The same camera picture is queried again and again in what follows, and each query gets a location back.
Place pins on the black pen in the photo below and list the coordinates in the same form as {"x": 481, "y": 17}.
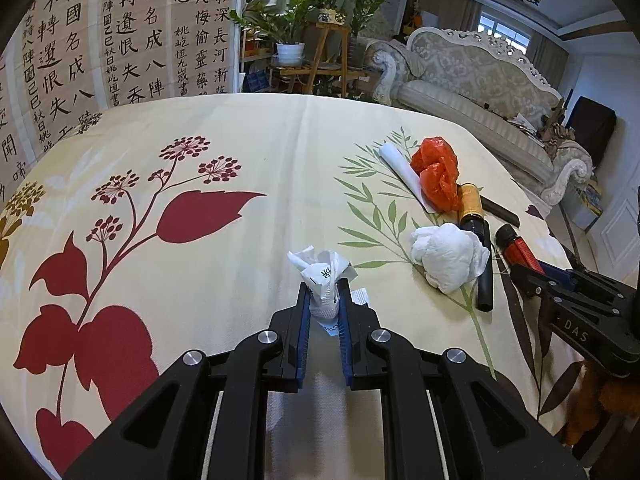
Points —
{"x": 485, "y": 285}

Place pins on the white panel door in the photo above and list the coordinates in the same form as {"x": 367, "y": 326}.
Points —
{"x": 617, "y": 240}

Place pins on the white tissue ball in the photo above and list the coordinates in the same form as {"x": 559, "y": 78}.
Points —
{"x": 450, "y": 257}

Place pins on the beige window curtain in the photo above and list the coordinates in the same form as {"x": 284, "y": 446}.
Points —
{"x": 547, "y": 55}
{"x": 450, "y": 10}

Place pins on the person's right forearm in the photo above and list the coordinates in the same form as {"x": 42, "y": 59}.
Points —
{"x": 595, "y": 400}

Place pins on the papers on sofa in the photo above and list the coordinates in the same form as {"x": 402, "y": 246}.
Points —
{"x": 520, "y": 124}

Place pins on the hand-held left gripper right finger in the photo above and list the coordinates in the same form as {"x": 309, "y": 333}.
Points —
{"x": 345, "y": 345}

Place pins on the wooden plant stand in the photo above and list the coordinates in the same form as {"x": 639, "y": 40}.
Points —
{"x": 325, "y": 55}

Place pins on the window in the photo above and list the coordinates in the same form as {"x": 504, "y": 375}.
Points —
{"x": 502, "y": 32}

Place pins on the ornate white sofa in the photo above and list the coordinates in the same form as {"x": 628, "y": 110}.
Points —
{"x": 475, "y": 110}

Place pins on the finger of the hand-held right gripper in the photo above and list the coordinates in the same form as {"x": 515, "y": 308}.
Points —
{"x": 565, "y": 302}
{"x": 590, "y": 285}

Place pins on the clear storage box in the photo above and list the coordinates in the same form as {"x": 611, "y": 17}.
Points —
{"x": 592, "y": 200}

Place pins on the red plastic bag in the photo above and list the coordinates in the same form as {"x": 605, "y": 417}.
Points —
{"x": 437, "y": 180}

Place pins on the tiger print blanket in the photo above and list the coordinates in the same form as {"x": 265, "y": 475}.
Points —
{"x": 557, "y": 135}

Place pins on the black cloth cover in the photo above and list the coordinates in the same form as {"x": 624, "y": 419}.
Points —
{"x": 595, "y": 125}

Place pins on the red and black cylinder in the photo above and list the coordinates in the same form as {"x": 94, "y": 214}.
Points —
{"x": 522, "y": 255}

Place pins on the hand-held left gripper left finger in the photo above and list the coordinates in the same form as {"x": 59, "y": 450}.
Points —
{"x": 301, "y": 340}

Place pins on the tall green potted plant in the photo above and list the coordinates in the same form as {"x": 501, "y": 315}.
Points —
{"x": 362, "y": 5}

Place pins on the cream vintage telephone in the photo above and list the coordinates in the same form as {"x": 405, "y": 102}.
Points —
{"x": 330, "y": 16}

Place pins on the black flat stick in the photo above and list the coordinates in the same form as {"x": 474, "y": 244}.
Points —
{"x": 500, "y": 210}

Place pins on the white paper roll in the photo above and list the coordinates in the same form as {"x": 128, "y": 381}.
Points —
{"x": 400, "y": 167}

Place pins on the potted plant in white pot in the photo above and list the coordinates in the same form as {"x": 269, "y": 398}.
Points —
{"x": 290, "y": 54}

